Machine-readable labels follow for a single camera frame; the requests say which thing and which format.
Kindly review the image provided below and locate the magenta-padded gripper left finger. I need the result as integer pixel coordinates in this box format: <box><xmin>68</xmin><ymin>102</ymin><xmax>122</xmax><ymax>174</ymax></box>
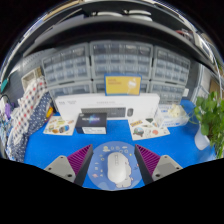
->
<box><xmin>43</xmin><ymin>143</ymin><xmax>94</xmax><ymax>188</ymax></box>

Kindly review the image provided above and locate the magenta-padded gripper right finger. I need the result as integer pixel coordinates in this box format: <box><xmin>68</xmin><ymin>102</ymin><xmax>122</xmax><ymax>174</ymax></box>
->
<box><xmin>134</xmin><ymin>143</ymin><xmax>184</xmax><ymax>186</ymax></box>

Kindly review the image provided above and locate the grey white computer mouse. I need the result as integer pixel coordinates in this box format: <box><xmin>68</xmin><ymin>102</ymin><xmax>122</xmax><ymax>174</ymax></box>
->
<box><xmin>106</xmin><ymin>152</ymin><xmax>129</xmax><ymax>185</ymax></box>

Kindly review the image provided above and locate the round blue bunny mouse pad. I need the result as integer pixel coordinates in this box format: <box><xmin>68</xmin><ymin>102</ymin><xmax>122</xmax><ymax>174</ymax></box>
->
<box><xmin>83</xmin><ymin>141</ymin><xmax>146</xmax><ymax>192</ymax></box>

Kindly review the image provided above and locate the white keyboard mouse packaging box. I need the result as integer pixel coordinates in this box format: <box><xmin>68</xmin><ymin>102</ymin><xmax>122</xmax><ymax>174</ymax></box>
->
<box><xmin>54</xmin><ymin>93</ymin><xmax>161</xmax><ymax>122</ymax></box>

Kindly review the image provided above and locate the small colourful sticker sheet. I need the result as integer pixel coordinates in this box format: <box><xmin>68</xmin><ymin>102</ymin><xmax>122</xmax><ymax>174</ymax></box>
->
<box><xmin>43</xmin><ymin>115</ymin><xmax>77</xmax><ymax>136</ymax></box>

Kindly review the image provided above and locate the large white sticker sheet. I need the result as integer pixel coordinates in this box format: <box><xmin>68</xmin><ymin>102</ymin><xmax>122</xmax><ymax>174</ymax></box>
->
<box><xmin>128</xmin><ymin>117</ymin><xmax>171</xmax><ymax>141</ymax></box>

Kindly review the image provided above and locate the white blue disposable glove box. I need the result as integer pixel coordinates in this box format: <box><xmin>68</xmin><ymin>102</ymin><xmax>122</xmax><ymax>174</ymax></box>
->
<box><xmin>157</xmin><ymin>103</ymin><xmax>190</xmax><ymax>128</ymax></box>

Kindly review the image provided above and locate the small black product box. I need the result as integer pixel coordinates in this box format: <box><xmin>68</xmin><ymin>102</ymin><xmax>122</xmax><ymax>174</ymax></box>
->
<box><xmin>74</xmin><ymin>112</ymin><xmax>108</xmax><ymax>135</ymax></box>

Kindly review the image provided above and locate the navy cloth with white dots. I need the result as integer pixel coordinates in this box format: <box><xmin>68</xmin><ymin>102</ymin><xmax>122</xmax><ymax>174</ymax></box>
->
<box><xmin>5</xmin><ymin>91</ymin><xmax>53</xmax><ymax>163</ymax></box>

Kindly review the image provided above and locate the green plant in white pot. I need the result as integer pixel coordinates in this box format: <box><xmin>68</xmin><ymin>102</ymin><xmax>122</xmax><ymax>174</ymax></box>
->
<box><xmin>189</xmin><ymin>91</ymin><xmax>224</xmax><ymax>159</ymax></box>

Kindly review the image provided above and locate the white cloth with red dots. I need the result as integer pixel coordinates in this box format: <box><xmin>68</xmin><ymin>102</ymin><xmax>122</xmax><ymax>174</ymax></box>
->
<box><xmin>12</xmin><ymin>77</ymin><xmax>47</xmax><ymax>141</ymax></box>

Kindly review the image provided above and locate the yellow blue-edged flat box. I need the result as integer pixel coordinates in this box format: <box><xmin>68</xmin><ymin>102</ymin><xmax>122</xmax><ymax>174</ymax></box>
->
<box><xmin>104</xmin><ymin>73</ymin><xmax>143</xmax><ymax>97</ymax></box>

